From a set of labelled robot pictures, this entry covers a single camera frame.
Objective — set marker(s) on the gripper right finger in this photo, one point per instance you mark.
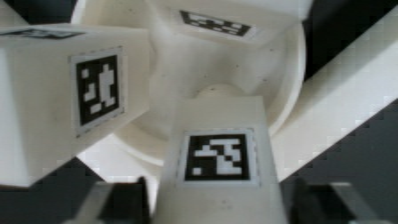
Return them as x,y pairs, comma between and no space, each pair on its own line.
329,204

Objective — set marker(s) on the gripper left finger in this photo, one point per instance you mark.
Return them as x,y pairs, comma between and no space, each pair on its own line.
116,204

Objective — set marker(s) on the white round stool seat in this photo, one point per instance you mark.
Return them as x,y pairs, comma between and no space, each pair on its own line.
196,63

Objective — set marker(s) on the white U-shaped fence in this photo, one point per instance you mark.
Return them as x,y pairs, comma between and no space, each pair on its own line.
351,72

